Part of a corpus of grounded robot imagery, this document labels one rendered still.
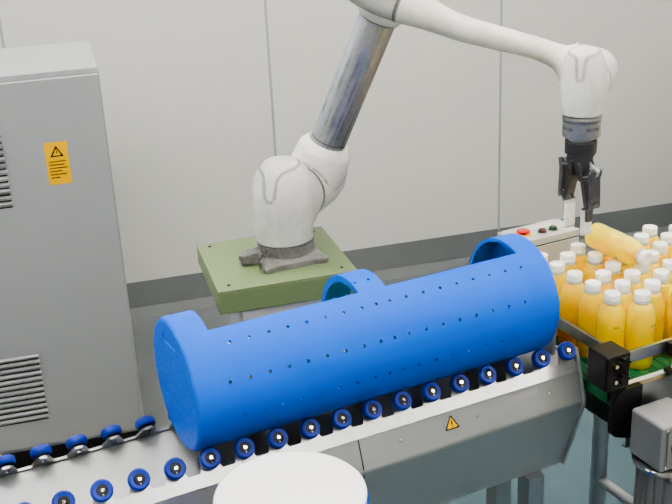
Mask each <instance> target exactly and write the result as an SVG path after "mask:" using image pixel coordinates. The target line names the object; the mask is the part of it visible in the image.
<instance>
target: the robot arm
mask: <svg viewBox="0 0 672 504"><path fill-rule="evenodd" d="M348 1H350V2H351V3H353V4H355V5H356V6H357V7H358V12H359V14H358V17H357V19H356V22H355V24H354V27H353V29H352V32H351V34H350V37H349V39H348V42H347V45H346V47H345V50H344V52H343V55H342V57H341V60H340V62H339V65H338V67H337V70H336V72H335V75H334V78H333V80H332V83H331V85H330V88H329V90H328V93H327V95H326V98H325V100H324V103H323V106H322V108H321V111H320V113H319V116H318V118H317V121H316V123H315V126H314V128H313V131H311V132H309V133H307V134H305V135H303V136H302V137H301V138H300V140H299V141H298V143H297V145H296V147H295V149H294V151H293V153H292V154H291V156H287V155H279V156H273V157H270V158H268V159H266V160H265V161H264V162H263V163H262V164H260V165H259V167H258V169H257V171H256V173H255V176H254V180H253V184H252V208H253V219H254V226H255V232H256V238H257V246H255V247H250V248H247V249H246V252H245V253H242V254H240V255H239V261H240V263H241V264H258V265H259V266H260V267H261V268H262V270H263V273H264V274H273V273H275V272H279V271H283V270H288V269H293V268H298V267H303V266H308V265H313V264H323V263H327V262H328V256H327V255H326V254H323V253H322V252H320V251H319V250H318V249H317V248H316V247H315V242H314V235H313V225H314V222H315V220H316V218H317V215H318V213H319V212H320V211H322V210H323V209H324V208H326V207H327V206H328V205H329V204H331V203H332V202H333V201H334V200H335V199H336V198H337V197H338V195H339V194H340V193H341V191H342V190H343V188H344V186H345V184H346V180H347V171H348V167H349V163H350V159H351V155H350V151H349V149H348V146H347V145H346V144H347V141H348V139H349V137H350V134H351V132H352V129H353V127H354V125H355V122H356V120H357V117H358V115H359V112H360V110H361V108H362V105H363V103H364V100H365V98H366V96H367V93H368V91H369V88H370V86H371V84H372V81H373V79H374V76H375V74H376V71H377V69H378V67H379V64H380V62H381V59H382V57H383V55H384V52H385V50H386V47H387V45H388V42H389V40H390V38H391V35H392V33H393V30H394V28H396V27H398V26H399V25H401V24H403V25H407V26H411V27H415V28H418V29H422V30H425V31H429V32H432V33H435V34H438V35H441V36H444V37H447V38H450V39H453V40H457V41H460V42H463V43H467V44H471V45H475V46H480V47H484V48H489V49H493V50H498V51H502V52H507V53H511V54H515V55H520V56H524V57H528V58H531V59H534V60H537V61H539V62H541V63H543V64H545V65H547V66H549V67H550V68H552V69H553V70H554V71H555V73H556V75H557V77H558V81H560V102H561V105H562V112H563V115H562V136H563V137H564V138H565V145H564V152H565V154H567V156H562V157H559V158H558V161H559V180H558V195H559V196H562V199H563V200H564V205H563V207H564V208H563V211H564V225H563V227H564V228H568V227H572V226H575V204H576V199H573V198H575V196H574V192H575V188H576V185H577V181H579V182H580V186H581V193H582V200H583V208H581V216H580V236H584V235H588V234H591V224H592V220H593V209H595V208H599V207H600V183H601V175H602V168H596V167H595V166H594V161H593V157H594V155H595V154H596V153H597V138H599V137H600V135H601V120H602V109H603V106H604V103H605V102H606V100H607V95H608V92H609V91H610V90H611V89H612V87H613V86H614V84H615V82H616V79H617V76H618V64H617V61H616V59H615V57H614V56H613V55H612V54H611V53H610V52H609V51H607V50H605V49H603V48H599V47H596V46H591V45H585V44H581V43H578V42H577V43H575V44H572V45H562V44H559V43H555V42H553V41H550V40H547V39H544V38H540V37H537V36H534V35H530V34H527V33H523V32H520V31H516V30H513V29H509V28H506V27H502V26H499V25H495V24H492V23H488V22H485V21H481V20H478V19H474V18H471V17H468V16H465V15H463V14H460V13H458V12H456V11H454V10H452V9H450V8H448V7H446V6H445V5H443V4H442V3H440V2H438V1H437V0H348ZM585 176H587V177H585ZM583 177H584V178H583ZM563 189H564V190H563ZM588 203H589V204H588Z"/></svg>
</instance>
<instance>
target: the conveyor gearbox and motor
mask: <svg viewBox="0 0 672 504"><path fill-rule="evenodd" d="M630 452H631V461H632V463H633V464H634V465H635V467H636V470H635V484H634V498H633V504H672V399H671V398H669V397H666V398H663V399H660V400H657V401H654V402H651V403H648V404H645V405H642V406H639V407H636V408H634V409H633V410H632V422H631V437H630Z"/></svg>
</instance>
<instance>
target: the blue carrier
mask: <svg viewBox="0 0 672 504"><path fill-rule="evenodd" d="M472 280H473V281H472ZM456 284H457V285H456ZM351 290H352V291H353V292H354V294H351V295H350V292H351ZM389 301H390V302H389ZM523 301H524V303H523ZM376 305H377V306H376ZM507 306H508V307H507ZM360 308H361V309H360ZM491 310H492V312H491ZM559 310H560V308H559V296H558V290H557V286H556V282H555V279H554V276H553V273H552V271H551V269H550V266H549V264H548V263H547V261H546V259H545V257H544V256H543V254H542V253H541V252H540V250H539V249H538V248H537V247H536V246H535V245H534V244H533V243H532V242H531V241H530V240H528V239H527V238H525V237H523V236H521V235H518V234H513V233H511V234H505V235H500V236H496V237H492V238H488V239H485V240H483V241H481V242H480V243H479V244H478V245H477V246H476V248H475V249H474V251H473V253H472V256H471V259H470V264H469V265H467V266H463V267H459V268H455V269H451V270H447V271H443V272H439V273H435V274H431V275H427V276H423V277H419V278H415V279H411V280H407V281H403V282H399V283H395V284H391V285H387V286H385V285H384V284H383V282H382V281H381V280H380V279H379V278H378V277H377V276H376V275H375V274H374V273H372V272H371V271H369V270H366V269H359V270H355V271H350V272H346V273H342V274H338V275H334V276H332V277H330V278H329V279H328V280H327V282H326V284H325V286H324V289H323V294H322V301H321V302H319V303H315V304H311V305H307V306H303V307H299V308H295V309H291V310H287V311H283V312H279V313H275V314H271V315H267V316H263V317H259V318H255V319H251V320H247V321H243V322H239V323H235V324H231V325H227V326H223V327H219V328H215V329H211V330H207V328H206V326H205V324H204V323H203V321H202V320H201V318H200V317H199V316H198V315H197V314H196V313H195V312H194V311H192V310H188V311H184V312H180V313H175V314H171V315H167V316H163V317H161V318H160V319H158V321H157V323H156V325H155V330H154V354H155V362H156V369H157V374H158V379H159V384H160V388H161V392H162V395H163V399H164V402H165V405H166V408H167V411H168V414H169V417H170V419H171V422H172V424H173V426H174V429H175V431H176V433H177V435H178V436H179V438H180V440H181V441H182V443H183V444H184V445H185V446H186V447H187V448H188V449H190V450H191V451H198V450H202V449H205V448H207V447H212V446H215V445H219V444H222V443H225V442H229V441H232V440H236V439H239V438H241V437H246V436H249V435H252V434H256V433H259V432H263V431H266V430H269V429H272V428H274V427H279V426H283V425H286V424H290V423H293V422H296V421H300V420H303V419H305V418H308V417H313V416H317V415H320V414H323V413H327V412H330V411H333V410H336V409H339V408H344V407H347V406H350V405H354V404H357V403H360V402H364V401H367V400H369V399H374V398H377V397H381V396H384V395H387V394H391V393H394V392H397V391H399V390H404V389H408V388H411V387H414V386H418V385H421V384H424V383H427V382H430V381H435V380H438V379H441V378H445V377H448V376H451V375H454V374H457V373H462V372H465V371H468V370H472V369H475V368H478V367H482V366H484V365H488V364H492V363H495V362H499V361H502V360H505V359H509V358H511V357H516V356H519V355H522V354H526V353H529V352H532V351H536V350H538V349H542V348H544V347H545V346H547V345H548V344H549V343H550V341H551V340H552V339H553V337H554V335H555V333H556V330H557V327H558V322H559ZM342 313H344V314H342ZM475 314H476V316H475ZM324 318H326V319H324ZM458 319H459V320H458ZM442 323H443V325H442ZM425 328H426V329H425ZM407 333H409V334H407ZM393 336H394V339H393ZM248 337H250V338H248ZM380 340H381V342H379V341H380ZM228 342H230V344H229V343H228ZM363 344H364V347H363ZM345 349H346V352H344V350H345ZM326 354H327V357H326ZM307 360H309V362H308V361H307ZM288 365H290V367H289V368H288ZM269 370H270V373H269ZM249 375H251V378H249ZM229 381H231V383H230V384H229Z"/></svg>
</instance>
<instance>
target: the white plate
mask: <svg viewBox="0 0 672 504"><path fill-rule="evenodd" d="M366 501H367V487H366V483H365V481H364V479H363V477H362V476H361V474H360V473H359V472H358V471H357V470H356V469H355V468H353V467H352V466H351V465H349V464H348V463H346V462H344V461H342V460H340V459H338V458H336V457H333V456H330V455H326V454H322V453H317V452H308V451H288V452H279V453H273V454H269V455H265V456H261V457H258V458H255V459H253V460H250V461H248V462H246V463H244V464H242V465H240V466H239V467H237V468H236V469H234V470H233V471H231V472H230V473H229V474H228V475H227V476H226V477H225V478H224V479H223V480H222V481H221V482H220V484H219V485H218V487H217V489H216V491H215V494H214V499H213V504H366Z"/></svg>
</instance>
